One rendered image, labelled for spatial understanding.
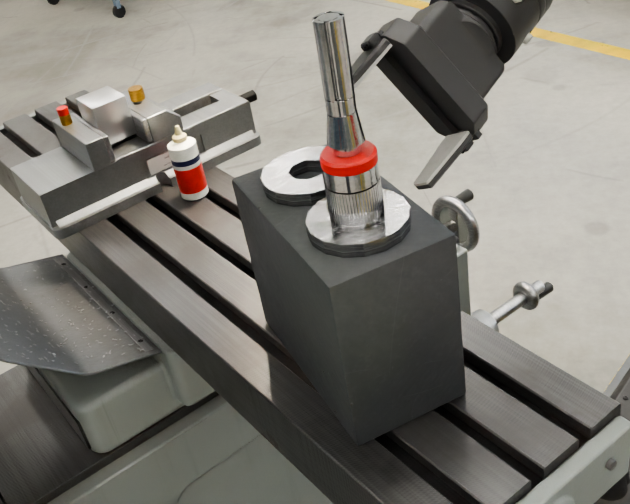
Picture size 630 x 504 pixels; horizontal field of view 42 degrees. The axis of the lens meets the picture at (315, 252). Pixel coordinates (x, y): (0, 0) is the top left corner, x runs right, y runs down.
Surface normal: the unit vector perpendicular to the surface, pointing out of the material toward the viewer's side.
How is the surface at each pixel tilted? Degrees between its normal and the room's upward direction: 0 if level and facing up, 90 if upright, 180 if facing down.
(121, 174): 90
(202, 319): 0
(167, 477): 90
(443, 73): 63
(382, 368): 90
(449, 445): 0
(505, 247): 0
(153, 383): 90
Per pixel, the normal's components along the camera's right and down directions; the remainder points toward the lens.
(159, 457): 0.61, 0.38
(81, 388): -0.15, -0.81
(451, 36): 0.44, -0.01
